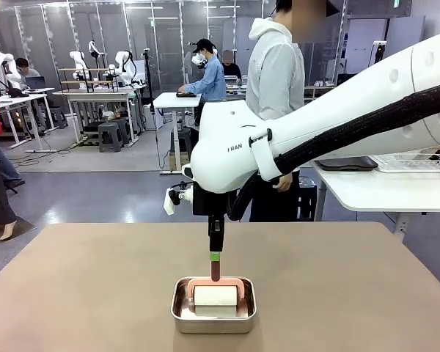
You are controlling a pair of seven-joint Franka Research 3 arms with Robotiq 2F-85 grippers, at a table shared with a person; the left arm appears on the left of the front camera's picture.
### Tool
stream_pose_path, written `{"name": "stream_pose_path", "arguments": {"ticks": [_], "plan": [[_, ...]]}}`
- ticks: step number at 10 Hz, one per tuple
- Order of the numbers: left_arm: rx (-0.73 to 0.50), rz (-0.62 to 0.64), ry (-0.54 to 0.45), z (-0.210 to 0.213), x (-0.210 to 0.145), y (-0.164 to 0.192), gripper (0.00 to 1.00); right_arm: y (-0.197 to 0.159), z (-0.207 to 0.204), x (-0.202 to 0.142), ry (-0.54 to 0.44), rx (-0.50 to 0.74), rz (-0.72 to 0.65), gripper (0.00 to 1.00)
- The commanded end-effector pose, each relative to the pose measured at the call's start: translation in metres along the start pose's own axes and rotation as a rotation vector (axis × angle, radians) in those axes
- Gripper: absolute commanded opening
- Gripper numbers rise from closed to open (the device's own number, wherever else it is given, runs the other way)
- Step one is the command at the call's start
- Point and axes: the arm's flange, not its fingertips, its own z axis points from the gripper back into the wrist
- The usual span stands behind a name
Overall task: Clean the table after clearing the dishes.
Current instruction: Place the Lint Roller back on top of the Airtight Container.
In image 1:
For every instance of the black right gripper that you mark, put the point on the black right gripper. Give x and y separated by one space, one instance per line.
209 203

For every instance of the pink lint roller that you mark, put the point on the pink lint roller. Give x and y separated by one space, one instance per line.
216 298

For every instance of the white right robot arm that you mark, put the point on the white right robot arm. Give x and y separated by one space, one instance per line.
234 146

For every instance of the person's right hand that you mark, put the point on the person's right hand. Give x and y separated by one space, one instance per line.
282 183

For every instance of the stainless steel rectangular tray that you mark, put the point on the stainless steel rectangular tray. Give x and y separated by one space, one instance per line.
212 324

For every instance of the dark blue plastic stool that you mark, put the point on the dark blue plastic stool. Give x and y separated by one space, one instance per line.
308 198

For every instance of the grey plastic stool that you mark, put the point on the grey plastic stool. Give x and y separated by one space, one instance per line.
109 137
126 130

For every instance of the white standing desk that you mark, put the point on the white standing desk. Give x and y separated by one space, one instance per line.
176 99

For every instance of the white side table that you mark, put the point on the white side table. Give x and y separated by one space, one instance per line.
370 190

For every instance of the man in blue shirt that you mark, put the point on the man in blue shirt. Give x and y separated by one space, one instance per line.
210 78

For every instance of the person in black top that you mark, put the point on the person in black top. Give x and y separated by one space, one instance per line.
231 69

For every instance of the person in white jacket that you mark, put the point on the person in white jacket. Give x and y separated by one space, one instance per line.
275 73

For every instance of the white shoe rack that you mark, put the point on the white shoe rack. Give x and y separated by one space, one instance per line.
322 89

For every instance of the white background workbench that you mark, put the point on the white background workbench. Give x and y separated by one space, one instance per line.
95 94

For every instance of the mannequin base board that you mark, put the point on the mannequin base board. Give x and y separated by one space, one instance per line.
22 225

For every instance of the black equipment case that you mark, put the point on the black equipment case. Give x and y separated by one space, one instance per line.
346 78

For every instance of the black laptop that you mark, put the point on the black laptop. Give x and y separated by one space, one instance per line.
36 83

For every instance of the white background desk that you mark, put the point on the white background desk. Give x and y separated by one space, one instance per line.
18 99

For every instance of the seated man in dark clothes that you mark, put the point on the seated man in dark clothes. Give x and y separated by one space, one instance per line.
27 71

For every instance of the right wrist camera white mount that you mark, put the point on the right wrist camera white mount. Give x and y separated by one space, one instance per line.
168 205

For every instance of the wooden black-frame shelf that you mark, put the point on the wooden black-frame shelf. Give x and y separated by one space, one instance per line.
77 69

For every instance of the black camera tripod stand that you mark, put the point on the black camera tripod stand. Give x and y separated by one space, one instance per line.
379 55

